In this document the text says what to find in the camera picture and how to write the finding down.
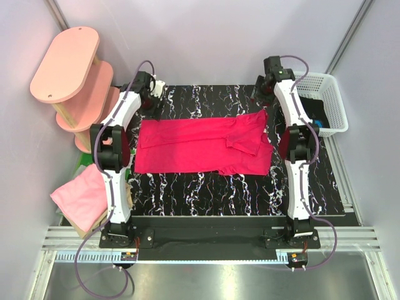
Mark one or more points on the green folder with label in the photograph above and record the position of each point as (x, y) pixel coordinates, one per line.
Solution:
(86, 159)

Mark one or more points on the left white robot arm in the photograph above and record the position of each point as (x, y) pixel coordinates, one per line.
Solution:
(112, 155)

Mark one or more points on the aluminium rail frame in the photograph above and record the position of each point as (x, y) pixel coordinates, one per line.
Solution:
(345, 233)

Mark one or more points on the white plastic basket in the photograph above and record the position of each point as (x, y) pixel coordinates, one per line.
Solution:
(324, 87)

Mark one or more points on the folded pink t shirt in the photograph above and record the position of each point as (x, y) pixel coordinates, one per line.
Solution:
(83, 200)

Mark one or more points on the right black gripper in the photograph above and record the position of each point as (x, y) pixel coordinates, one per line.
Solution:
(266, 100)

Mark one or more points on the black clothes in basket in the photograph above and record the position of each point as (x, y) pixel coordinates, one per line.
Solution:
(314, 109)

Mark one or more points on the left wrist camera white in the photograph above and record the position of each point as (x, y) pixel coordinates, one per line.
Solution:
(157, 88)

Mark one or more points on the blue white garment in basket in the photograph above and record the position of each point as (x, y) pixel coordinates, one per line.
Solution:
(317, 123)

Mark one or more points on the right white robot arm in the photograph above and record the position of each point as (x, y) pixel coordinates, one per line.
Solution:
(298, 147)

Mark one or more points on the pink three-tier shelf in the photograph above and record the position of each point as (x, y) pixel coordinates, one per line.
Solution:
(76, 83)

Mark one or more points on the folded beige t shirt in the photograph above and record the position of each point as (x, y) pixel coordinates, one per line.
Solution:
(128, 197)

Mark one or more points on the black marble pattern mat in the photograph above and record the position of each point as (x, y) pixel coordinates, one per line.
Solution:
(210, 194)

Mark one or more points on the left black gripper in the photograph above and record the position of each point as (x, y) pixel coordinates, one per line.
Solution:
(154, 113)

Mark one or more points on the red t shirt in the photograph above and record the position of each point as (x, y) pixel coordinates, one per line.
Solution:
(227, 145)

